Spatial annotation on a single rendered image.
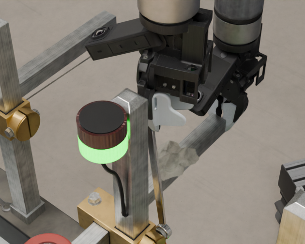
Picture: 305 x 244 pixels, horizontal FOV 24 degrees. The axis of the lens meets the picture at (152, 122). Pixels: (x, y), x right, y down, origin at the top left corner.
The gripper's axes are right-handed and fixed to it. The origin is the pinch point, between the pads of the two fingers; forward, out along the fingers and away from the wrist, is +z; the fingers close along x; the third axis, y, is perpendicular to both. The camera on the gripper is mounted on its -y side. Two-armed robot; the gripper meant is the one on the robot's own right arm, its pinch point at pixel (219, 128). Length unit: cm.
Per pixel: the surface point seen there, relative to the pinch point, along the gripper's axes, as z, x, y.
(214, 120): -3.4, 0.0, -1.9
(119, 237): -4.0, -3.7, -30.8
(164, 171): -4.9, -1.3, -17.3
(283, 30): 83, 54, 130
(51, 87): 83, 102, 48
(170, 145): -4.6, 1.6, -12.2
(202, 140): -3.5, -1.2, -7.1
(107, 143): -29.3, -6.5, -34.8
